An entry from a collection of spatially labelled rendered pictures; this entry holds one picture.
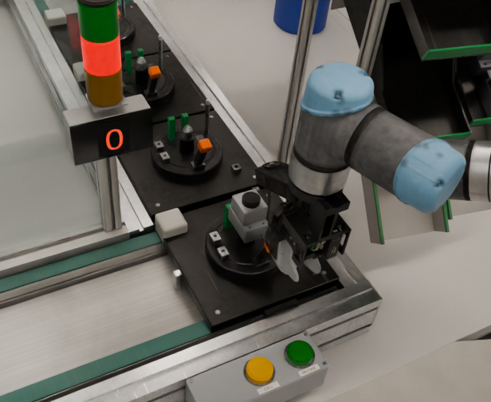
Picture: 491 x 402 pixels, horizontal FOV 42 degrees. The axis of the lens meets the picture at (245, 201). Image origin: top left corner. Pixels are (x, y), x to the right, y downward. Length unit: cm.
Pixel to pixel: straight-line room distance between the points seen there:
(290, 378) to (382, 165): 42
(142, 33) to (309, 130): 96
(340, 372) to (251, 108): 73
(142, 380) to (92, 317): 17
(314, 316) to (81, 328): 38
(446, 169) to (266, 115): 94
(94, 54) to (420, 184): 44
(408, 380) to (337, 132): 57
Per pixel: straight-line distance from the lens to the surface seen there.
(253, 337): 102
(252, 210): 101
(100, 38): 85
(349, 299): 109
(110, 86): 89
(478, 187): 80
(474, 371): 120
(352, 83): 71
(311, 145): 73
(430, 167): 67
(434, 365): 118
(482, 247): 140
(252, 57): 177
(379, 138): 69
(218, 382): 97
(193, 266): 107
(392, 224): 115
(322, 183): 77
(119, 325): 107
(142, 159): 126
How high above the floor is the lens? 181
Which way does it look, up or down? 45 degrees down
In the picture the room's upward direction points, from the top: 7 degrees clockwise
